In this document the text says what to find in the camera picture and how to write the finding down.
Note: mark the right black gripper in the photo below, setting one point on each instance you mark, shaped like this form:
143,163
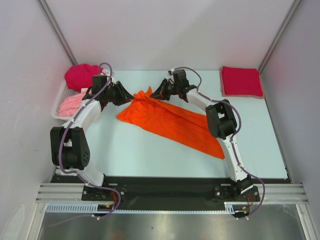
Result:
161,93

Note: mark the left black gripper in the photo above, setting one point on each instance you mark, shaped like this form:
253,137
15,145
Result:
124,96

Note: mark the orange t shirt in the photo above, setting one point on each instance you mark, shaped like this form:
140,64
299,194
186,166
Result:
172,122

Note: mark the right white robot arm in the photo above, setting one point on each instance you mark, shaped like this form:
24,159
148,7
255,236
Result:
223,121

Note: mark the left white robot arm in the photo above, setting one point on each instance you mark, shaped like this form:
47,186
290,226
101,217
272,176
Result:
69,146

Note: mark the crumpled magenta t shirt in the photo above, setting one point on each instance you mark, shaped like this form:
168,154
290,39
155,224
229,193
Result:
80,76

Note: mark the crumpled pink t shirt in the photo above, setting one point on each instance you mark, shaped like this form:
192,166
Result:
70,105

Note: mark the white plastic basket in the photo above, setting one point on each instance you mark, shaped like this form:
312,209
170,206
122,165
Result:
65,92

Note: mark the folded red t shirt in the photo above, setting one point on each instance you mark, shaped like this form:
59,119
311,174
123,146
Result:
242,81

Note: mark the folded pink t shirt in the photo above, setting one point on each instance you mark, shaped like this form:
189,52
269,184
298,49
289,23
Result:
262,96

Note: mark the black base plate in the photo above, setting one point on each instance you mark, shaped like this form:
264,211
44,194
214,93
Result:
171,193

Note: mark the white slotted cable duct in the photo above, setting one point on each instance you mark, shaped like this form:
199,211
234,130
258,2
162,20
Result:
95,208

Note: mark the aluminium frame rail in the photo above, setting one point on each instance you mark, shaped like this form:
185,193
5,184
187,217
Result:
78,192

